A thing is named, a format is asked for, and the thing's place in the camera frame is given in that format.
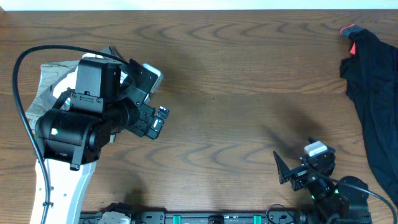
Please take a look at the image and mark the white printed t-shirt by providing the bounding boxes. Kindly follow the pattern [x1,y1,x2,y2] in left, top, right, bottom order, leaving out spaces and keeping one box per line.
[51,52,164,110]

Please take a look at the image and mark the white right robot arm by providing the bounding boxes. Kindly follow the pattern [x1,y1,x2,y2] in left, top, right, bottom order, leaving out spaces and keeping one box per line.
[274,148,372,223]

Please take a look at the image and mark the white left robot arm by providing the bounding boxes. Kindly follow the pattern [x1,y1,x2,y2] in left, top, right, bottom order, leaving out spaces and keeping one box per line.
[30,103,169,223]

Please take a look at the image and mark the folded grey shorts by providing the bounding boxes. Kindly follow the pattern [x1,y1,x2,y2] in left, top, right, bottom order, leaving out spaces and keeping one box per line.
[98,46,127,63]

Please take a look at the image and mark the black garment with red trim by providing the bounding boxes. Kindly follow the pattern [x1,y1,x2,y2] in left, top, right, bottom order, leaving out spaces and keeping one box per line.
[340,24,397,204]

